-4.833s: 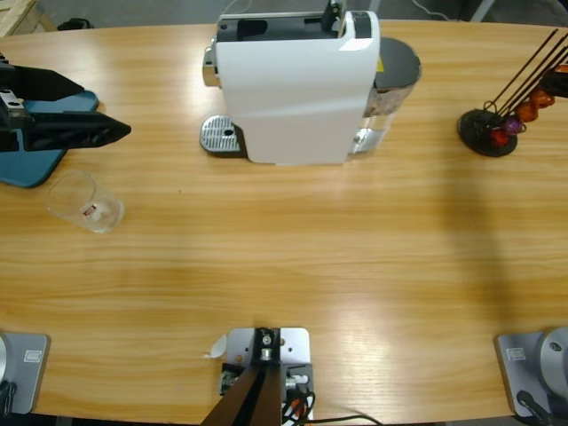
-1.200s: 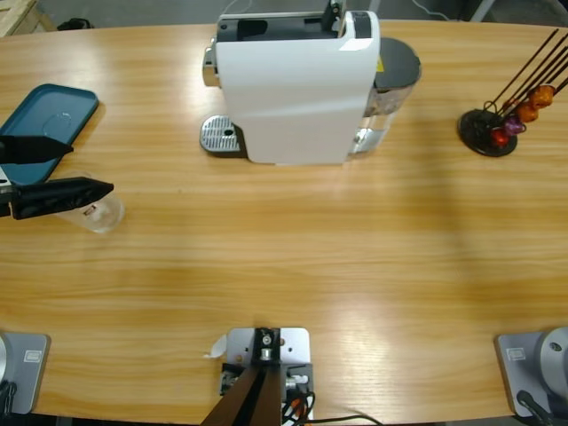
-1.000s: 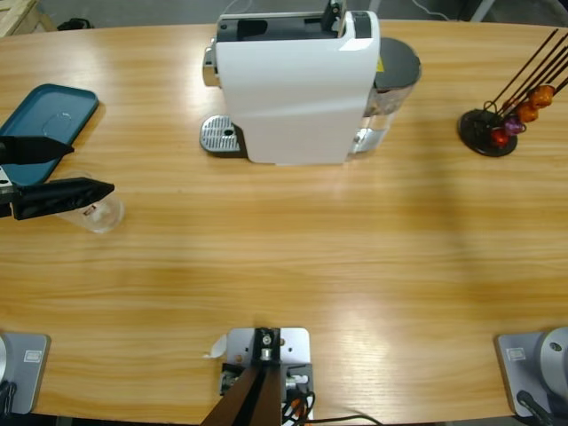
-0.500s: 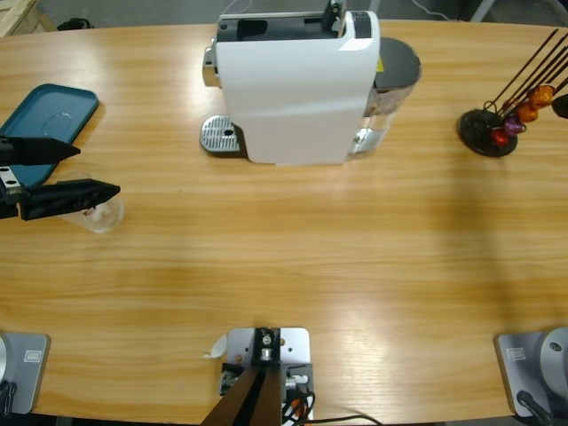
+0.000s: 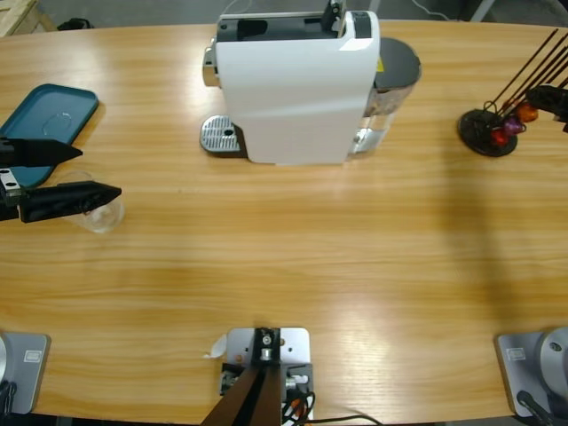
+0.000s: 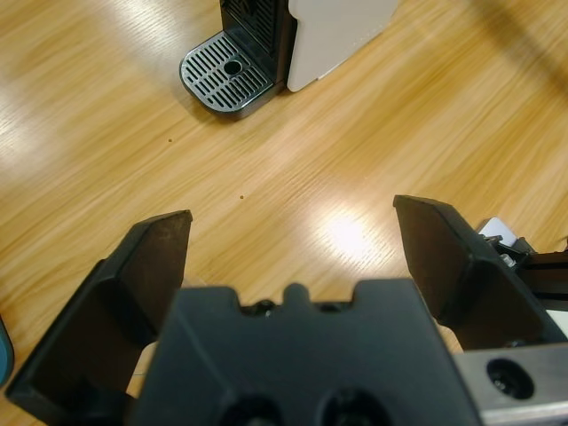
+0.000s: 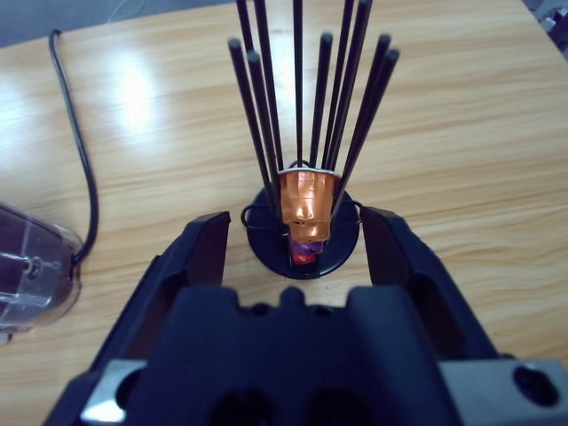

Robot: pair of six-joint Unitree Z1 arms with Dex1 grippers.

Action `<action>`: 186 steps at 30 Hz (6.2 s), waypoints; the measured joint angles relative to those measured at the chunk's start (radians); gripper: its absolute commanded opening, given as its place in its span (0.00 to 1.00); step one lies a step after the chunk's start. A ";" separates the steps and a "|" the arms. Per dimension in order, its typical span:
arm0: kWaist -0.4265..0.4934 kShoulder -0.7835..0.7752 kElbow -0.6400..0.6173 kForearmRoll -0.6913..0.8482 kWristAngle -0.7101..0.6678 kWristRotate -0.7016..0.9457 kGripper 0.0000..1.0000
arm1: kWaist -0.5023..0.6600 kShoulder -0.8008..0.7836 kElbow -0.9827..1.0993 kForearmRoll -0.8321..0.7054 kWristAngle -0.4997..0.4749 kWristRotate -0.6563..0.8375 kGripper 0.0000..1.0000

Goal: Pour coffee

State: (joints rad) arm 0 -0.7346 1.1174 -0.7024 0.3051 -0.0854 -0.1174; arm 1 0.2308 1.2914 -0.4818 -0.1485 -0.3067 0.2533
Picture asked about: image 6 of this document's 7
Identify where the white capsule coffee machine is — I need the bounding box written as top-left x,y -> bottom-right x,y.
179,0 -> 398,121

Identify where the teal plastic tray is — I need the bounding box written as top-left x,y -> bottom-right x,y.
0,312 -> 17,387

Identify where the white camera mount dark post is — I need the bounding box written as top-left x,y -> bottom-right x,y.
474,217 -> 568,312

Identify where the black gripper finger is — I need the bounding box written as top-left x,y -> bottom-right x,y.
392,193 -> 568,355
4,209 -> 194,426

